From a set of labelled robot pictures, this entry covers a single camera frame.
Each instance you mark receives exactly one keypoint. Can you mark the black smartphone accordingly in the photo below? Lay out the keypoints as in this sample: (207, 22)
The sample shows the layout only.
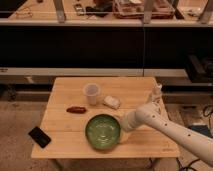
(40, 137)

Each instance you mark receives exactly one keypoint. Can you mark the green ceramic bowl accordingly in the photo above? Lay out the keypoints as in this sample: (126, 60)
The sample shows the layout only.
(103, 132)

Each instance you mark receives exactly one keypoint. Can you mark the wooden tray on shelf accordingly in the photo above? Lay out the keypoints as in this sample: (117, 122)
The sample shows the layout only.
(162, 9)

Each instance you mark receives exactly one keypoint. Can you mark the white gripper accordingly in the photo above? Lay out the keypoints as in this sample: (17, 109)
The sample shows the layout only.
(128, 121)

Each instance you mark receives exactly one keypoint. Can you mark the wooden table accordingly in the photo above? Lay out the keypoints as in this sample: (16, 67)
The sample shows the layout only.
(67, 114)

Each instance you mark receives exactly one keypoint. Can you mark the dark red sausage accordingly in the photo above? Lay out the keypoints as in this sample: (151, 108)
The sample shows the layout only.
(76, 110)

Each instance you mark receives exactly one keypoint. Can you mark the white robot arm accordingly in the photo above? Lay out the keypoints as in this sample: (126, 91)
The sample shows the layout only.
(149, 114)

